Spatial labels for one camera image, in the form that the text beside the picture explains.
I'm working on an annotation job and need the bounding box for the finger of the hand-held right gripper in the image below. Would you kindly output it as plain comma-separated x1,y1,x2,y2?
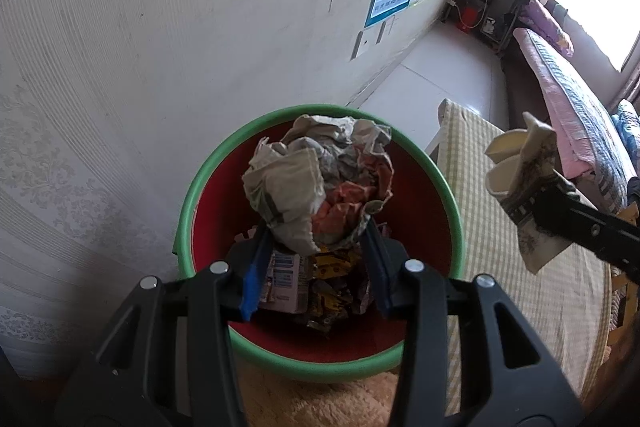
530,184,640,285

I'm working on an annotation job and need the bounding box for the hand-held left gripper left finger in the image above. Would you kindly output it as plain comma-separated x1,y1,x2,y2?
55,222,275,427

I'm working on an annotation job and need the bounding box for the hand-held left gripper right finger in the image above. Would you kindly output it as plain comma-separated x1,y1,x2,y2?
360,214,586,427

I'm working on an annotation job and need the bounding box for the white milk carton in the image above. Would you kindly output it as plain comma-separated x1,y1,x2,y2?
257,252,313,314

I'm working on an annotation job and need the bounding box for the yellow snack wrapper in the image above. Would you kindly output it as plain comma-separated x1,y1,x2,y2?
305,247,363,333

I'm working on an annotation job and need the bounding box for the white printed paper cup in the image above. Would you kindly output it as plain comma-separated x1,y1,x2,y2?
484,111,588,277

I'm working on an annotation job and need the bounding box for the green bin with red interior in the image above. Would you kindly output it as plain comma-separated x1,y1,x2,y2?
172,104,465,383

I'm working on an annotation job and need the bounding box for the paper ball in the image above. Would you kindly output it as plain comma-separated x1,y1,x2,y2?
241,113,394,256

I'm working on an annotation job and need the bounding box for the wooden chair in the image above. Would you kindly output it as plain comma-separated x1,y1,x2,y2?
605,269,636,338

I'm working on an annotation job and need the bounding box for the blue plaid pillow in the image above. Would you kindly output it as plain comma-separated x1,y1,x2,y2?
612,99,640,158

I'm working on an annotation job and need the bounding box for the checkered cloth table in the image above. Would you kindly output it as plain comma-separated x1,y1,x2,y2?
425,99,613,415

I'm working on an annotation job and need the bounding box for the beige fluffy blanket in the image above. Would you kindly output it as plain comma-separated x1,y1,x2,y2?
235,352,416,427

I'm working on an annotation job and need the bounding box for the pink folded blanket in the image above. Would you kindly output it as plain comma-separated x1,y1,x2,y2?
522,0,575,58

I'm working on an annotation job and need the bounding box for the red bucket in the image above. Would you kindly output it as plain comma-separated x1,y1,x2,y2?
457,7,481,32

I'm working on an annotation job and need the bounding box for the dark metal shelf rack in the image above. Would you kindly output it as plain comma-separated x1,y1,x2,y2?
440,0,531,58

